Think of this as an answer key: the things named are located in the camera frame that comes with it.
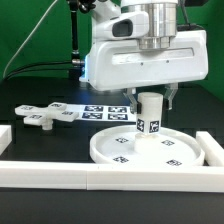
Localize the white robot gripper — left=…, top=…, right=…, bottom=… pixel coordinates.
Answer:
left=87, top=30, right=208, bottom=114

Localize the white right fence bar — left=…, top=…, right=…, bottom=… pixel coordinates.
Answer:
left=196, top=131, right=224, bottom=167

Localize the white fence bar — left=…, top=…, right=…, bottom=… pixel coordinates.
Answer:
left=0, top=161, right=224, bottom=193
left=196, top=131, right=224, bottom=167
left=0, top=125, right=12, bottom=155

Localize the white left fence bar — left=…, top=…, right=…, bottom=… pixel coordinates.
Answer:
left=0, top=125, right=12, bottom=155

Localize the white front fence bar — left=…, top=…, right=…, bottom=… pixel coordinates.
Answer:
left=0, top=161, right=224, bottom=193

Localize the white marker sheet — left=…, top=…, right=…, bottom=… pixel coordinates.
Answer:
left=68, top=104, right=136, bottom=122

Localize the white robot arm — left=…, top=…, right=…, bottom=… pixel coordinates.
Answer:
left=81, top=0, right=208, bottom=113

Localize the black camera stand pole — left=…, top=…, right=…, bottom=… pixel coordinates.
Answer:
left=66, top=0, right=83, bottom=80

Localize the black cable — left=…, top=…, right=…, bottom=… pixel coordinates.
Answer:
left=3, top=60, right=83, bottom=80

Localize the grey cable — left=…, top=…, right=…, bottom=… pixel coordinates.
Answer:
left=2, top=0, right=59, bottom=79

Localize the white cross table base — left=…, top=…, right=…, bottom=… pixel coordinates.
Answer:
left=15, top=102, right=79, bottom=131

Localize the white round table top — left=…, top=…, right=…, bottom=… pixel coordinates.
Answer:
left=90, top=125, right=205, bottom=167

